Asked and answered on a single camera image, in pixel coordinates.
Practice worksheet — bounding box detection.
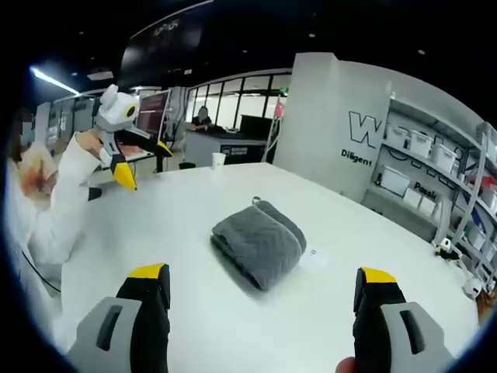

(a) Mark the red display board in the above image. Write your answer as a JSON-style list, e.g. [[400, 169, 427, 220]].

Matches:
[[134, 89, 172, 143]]

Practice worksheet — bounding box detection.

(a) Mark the long ceiling light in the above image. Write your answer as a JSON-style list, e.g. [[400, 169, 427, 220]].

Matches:
[[30, 66, 82, 96]]

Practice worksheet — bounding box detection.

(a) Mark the grey reception counter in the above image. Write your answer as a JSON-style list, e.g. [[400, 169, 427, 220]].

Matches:
[[184, 127, 269, 165]]

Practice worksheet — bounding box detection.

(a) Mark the black hanging ceiling sign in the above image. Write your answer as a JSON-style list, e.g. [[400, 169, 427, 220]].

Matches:
[[118, 9, 207, 85]]

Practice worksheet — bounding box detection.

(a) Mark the person's right hand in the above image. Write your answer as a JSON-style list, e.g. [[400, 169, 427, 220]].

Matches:
[[335, 356, 358, 373]]

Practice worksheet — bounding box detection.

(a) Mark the group of white storage bins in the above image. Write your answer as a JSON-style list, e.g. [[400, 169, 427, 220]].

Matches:
[[382, 123, 497, 265]]

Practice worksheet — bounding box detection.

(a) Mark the grey towel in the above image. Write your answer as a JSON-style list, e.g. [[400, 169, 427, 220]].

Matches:
[[210, 197, 308, 291]]

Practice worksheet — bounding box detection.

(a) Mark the thin black cable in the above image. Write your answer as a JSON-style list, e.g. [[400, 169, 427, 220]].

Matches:
[[21, 250, 63, 295]]

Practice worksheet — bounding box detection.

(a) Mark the black monitor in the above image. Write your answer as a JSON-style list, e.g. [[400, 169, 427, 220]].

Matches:
[[239, 113, 273, 135]]

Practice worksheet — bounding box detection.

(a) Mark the person's left hand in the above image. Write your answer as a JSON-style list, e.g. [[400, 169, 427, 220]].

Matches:
[[75, 130, 106, 156]]

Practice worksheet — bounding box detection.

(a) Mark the small white device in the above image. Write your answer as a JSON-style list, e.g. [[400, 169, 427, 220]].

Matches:
[[433, 237, 460, 261]]

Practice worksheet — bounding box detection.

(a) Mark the white round device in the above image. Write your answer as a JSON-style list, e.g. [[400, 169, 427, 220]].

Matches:
[[464, 277, 485, 300]]

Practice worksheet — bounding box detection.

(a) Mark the grey metal shelf rack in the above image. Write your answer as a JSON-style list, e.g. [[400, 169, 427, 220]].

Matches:
[[360, 96, 497, 296]]

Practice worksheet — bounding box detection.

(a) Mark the person's white printed clothing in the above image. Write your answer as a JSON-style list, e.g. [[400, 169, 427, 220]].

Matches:
[[4, 141, 65, 312]]

